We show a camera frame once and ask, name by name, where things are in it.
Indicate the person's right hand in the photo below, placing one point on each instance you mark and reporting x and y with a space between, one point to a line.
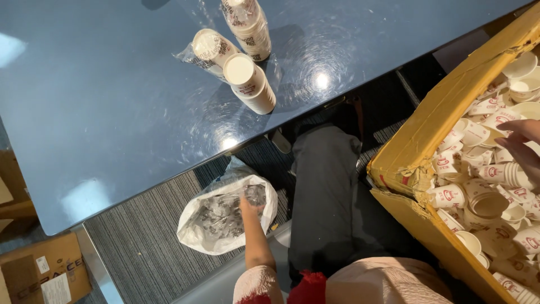
523 152

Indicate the short wrapped paper cup stack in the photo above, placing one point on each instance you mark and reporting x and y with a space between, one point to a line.
211 48

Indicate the person's black trousers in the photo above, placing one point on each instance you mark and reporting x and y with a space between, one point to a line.
329 202

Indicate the metal table leg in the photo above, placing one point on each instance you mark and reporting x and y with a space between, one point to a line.
97 266

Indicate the white bag of plastic wrappers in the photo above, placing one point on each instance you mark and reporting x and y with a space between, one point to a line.
198 236

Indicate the heap of loose paper cups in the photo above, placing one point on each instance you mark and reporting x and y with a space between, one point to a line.
485 202

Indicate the unwrapped paper cup stack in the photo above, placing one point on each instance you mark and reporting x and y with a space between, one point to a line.
251 86

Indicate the clear plastic wrapper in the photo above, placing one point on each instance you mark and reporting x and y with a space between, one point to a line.
255 194

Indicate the person's shoe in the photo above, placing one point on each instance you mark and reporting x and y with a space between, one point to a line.
280 141

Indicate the red fringed cloth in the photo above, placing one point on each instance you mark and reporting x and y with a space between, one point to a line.
308 289

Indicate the tall wrapped paper cup stack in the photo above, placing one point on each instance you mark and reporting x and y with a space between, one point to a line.
251 29

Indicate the plain flattened cardboard piece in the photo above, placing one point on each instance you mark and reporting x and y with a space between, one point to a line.
12 185

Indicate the large torn cardboard carton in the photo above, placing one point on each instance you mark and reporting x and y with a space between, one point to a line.
422 126

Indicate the person's pink top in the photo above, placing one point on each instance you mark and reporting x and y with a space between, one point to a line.
379 283

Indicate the person's left fingers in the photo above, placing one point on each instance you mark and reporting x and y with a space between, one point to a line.
257 207

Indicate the person's left hand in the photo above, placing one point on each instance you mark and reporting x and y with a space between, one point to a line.
249 209

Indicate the labelled brown cardboard box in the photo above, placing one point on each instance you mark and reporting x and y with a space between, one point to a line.
42 270

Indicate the person's right fingers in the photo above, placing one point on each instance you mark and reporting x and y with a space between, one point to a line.
517 147

